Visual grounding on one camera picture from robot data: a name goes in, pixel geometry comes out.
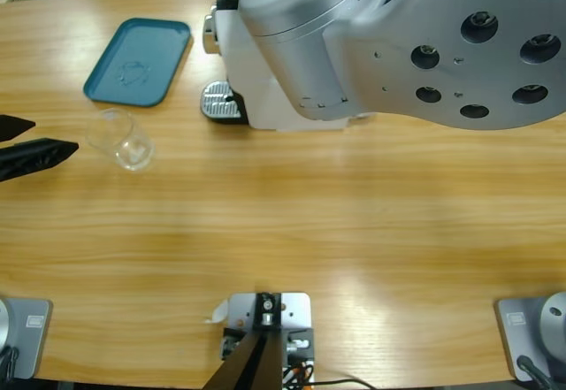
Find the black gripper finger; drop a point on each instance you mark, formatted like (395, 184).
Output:
(15, 127)
(40, 155)

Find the clear glass cup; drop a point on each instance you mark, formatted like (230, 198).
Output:
(126, 147)

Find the white capsule coffee machine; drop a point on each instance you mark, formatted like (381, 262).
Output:
(247, 76)

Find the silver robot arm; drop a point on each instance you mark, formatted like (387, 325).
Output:
(398, 54)

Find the teal plastic tray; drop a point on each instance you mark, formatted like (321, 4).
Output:
(137, 63)

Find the white paper tag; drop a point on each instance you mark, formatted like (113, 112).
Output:
(219, 312)

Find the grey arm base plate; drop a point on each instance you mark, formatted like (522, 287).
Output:
(26, 337)
(530, 332)

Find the dark camera post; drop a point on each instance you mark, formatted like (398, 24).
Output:
(256, 359)

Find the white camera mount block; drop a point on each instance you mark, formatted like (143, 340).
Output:
(296, 315)

